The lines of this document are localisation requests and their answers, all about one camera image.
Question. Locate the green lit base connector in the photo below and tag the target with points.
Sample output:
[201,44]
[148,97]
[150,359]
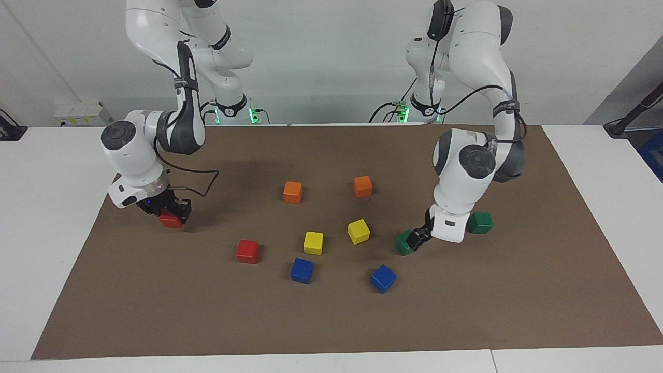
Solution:
[401,111]
[254,115]

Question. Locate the orange wooden cube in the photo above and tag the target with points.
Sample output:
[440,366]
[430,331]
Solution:
[292,192]
[362,186]

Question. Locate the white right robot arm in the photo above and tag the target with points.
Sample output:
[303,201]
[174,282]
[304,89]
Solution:
[129,150]

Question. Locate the white power box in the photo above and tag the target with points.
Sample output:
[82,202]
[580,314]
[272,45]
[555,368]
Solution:
[83,114]

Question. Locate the yellow wooden cube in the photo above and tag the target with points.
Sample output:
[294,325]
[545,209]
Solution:
[313,243]
[359,231]

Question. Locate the black clamp mount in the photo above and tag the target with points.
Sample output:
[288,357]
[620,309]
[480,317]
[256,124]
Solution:
[10,130]

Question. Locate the blue wooden cube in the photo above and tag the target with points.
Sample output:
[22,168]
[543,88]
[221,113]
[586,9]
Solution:
[302,270]
[383,278]

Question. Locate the brown table mat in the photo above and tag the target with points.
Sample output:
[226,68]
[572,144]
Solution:
[466,311]

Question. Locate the blue crate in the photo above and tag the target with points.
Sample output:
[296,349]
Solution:
[653,155]

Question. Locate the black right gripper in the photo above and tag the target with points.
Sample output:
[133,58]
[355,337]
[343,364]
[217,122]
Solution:
[158,203]

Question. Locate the red wooden cube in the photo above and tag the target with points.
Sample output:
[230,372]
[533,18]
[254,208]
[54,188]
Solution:
[247,252]
[171,220]

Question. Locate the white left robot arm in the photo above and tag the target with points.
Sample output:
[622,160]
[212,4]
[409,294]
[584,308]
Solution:
[461,186]

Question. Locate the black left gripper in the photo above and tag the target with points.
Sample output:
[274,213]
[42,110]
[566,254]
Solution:
[429,223]

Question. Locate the black stand pole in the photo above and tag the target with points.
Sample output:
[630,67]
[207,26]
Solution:
[629,118]

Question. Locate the green wooden cube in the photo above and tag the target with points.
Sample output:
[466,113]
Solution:
[401,244]
[480,223]

